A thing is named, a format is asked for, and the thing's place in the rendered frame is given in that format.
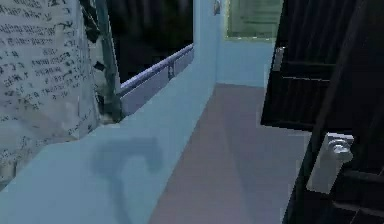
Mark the small grey wall fixture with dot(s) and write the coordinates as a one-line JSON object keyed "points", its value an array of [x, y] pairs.
{"points": [[217, 6]]}

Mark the black panelled room door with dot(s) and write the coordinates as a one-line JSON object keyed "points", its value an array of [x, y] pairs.
{"points": [[353, 110], [303, 66]]}

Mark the dark window with grey frame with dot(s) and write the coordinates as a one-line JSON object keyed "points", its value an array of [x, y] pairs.
{"points": [[150, 36]]}

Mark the green framed wall picture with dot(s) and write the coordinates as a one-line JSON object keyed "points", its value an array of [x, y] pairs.
{"points": [[254, 18]]}

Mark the white curtain with black script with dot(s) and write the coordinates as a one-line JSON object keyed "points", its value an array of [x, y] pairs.
{"points": [[40, 73]]}

